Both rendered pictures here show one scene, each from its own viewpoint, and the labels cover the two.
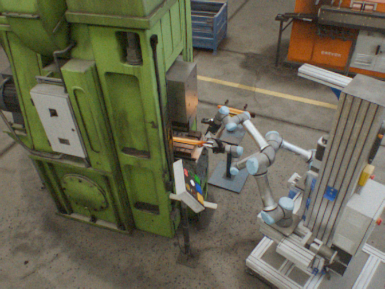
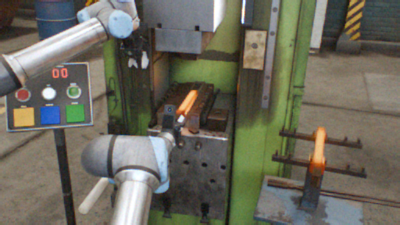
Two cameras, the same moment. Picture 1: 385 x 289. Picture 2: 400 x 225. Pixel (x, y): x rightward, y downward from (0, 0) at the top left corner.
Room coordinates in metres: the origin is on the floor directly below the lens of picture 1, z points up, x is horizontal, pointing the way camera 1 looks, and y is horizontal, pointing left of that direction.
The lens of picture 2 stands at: (2.24, -1.62, 1.68)
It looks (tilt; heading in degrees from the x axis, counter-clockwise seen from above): 24 degrees down; 78
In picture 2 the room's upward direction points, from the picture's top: 2 degrees clockwise
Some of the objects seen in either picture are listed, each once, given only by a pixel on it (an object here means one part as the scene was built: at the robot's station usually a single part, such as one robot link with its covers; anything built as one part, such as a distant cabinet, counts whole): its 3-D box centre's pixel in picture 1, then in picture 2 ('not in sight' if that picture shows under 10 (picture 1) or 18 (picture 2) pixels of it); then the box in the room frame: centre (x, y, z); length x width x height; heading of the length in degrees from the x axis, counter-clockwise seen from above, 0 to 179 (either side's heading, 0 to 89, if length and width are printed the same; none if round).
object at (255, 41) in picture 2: not in sight; (254, 50); (2.79, -0.08, 1.27); 0.09 x 0.02 x 0.17; 158
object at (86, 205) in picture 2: (193, 201); (104, 182); (2.10, -0.04, 0.62); 0.44 x 0.05 x 0.05; 68
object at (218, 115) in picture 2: (194, 135); (218, 119); (2.64, -0.10, 0.95); 0.12 x 0.08 x 0.06; 68
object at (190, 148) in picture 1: (173, 144); (187, 101); (2.53, 0.11, 0.96); 0.42 x 0.20 x 0.09; 68
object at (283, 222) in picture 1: (283, 215); not in sight; (1.68, -0.74, 0.87); 0.15 x 0.15 x 0.10
